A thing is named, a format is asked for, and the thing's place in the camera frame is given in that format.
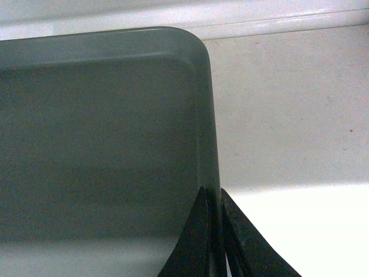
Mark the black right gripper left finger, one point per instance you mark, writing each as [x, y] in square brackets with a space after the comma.
[191, 255]

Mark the grey-silver rectangular tray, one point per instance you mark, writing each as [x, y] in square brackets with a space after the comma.
[106, 138]

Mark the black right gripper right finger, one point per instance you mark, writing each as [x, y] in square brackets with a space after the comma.
[248, 252]

